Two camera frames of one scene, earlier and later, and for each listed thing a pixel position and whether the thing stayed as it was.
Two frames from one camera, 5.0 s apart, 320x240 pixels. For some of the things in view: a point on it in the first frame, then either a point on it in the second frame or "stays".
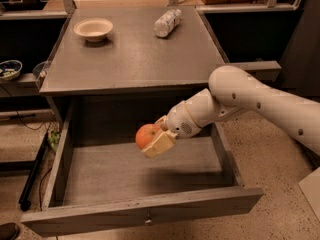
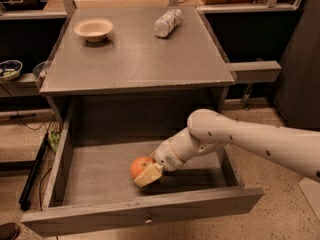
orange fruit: [145, 133] → [139, 164]
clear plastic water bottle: [167, 23] stays
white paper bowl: [94, 29] stays
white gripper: [180, 120] → [166, 157]
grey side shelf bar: [269, 70] stays
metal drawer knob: [148, 220] stays
